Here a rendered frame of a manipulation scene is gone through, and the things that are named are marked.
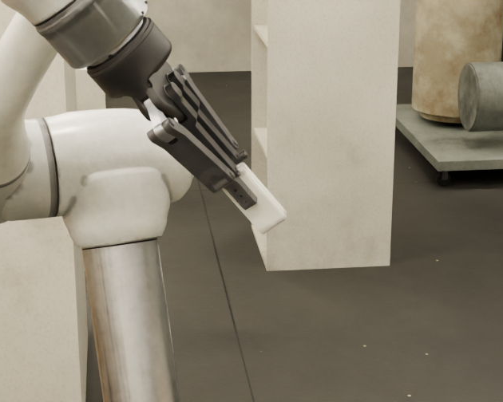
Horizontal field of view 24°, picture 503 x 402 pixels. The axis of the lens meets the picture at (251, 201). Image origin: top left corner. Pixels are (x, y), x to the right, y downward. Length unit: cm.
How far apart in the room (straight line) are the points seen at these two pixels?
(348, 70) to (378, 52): 15
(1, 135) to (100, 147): 19
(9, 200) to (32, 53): 28
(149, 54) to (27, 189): 49
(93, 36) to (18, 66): 27
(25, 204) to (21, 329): 232
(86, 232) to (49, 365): 236
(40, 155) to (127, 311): 23
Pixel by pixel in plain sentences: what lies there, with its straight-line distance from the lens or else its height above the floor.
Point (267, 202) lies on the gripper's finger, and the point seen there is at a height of 165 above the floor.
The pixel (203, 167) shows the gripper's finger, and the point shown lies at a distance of 105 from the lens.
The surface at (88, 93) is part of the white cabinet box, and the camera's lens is 628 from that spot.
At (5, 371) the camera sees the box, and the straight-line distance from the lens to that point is 386.
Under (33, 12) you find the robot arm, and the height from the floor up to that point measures 185.
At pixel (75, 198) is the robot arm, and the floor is 154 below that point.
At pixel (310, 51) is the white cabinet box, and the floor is 102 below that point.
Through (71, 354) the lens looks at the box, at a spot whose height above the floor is 35.
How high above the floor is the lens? 200
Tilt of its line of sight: 18 degrees down
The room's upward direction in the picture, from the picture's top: straight up
